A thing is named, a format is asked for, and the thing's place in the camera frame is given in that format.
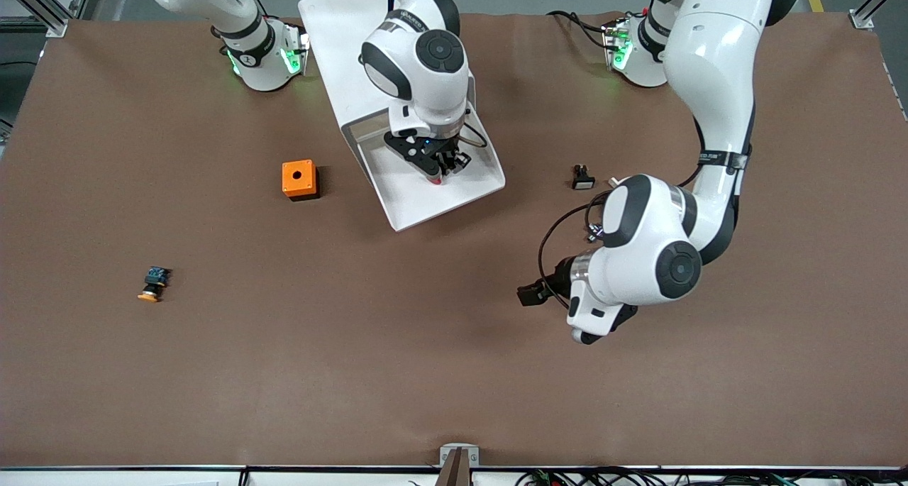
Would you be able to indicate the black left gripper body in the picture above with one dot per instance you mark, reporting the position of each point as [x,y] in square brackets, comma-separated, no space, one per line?
[558,277]

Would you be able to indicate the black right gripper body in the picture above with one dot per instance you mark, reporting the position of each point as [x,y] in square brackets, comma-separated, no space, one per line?
[449,156]

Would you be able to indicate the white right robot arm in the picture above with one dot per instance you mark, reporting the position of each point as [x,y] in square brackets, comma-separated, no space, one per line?
[425,53]

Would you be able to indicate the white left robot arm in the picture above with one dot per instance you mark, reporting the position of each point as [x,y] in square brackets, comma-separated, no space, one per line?
[716,67]

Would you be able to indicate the yellow mushroom push button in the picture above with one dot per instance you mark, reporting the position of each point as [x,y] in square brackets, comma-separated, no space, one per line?
[152,284]

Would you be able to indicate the black switch with white face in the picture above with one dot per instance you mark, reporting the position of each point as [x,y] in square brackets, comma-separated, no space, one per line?
[583,181]

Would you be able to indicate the orange button enclosure box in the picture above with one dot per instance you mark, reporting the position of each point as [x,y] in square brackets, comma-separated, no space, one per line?
[298,177]

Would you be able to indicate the grey metal mount bracket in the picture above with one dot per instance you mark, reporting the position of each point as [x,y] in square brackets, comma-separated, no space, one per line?
[459,465]

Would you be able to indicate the aluminium frame profile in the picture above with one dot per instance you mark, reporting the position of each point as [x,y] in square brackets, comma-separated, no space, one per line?
[862,19]
[53,23]

